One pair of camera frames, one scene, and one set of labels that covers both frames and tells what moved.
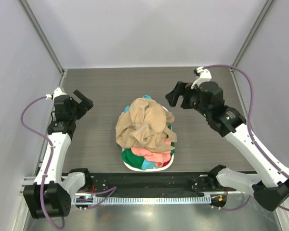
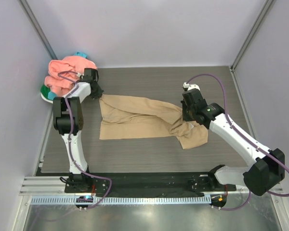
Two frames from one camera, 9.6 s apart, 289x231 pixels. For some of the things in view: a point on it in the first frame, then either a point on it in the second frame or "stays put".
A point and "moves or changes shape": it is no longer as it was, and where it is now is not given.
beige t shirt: x=146 y=125 moves or changes shape
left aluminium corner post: x=44 y=37 stays put
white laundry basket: x=165 y=167 -> x=83 y=89
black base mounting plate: x=151 y=184 stays put
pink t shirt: x=158 y=158 -> x=63 y=73
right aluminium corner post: x=268 y=6 stays put
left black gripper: x=86 y=104 -> x=98 y=94
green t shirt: x=135 y=161 -> x=45 y=90
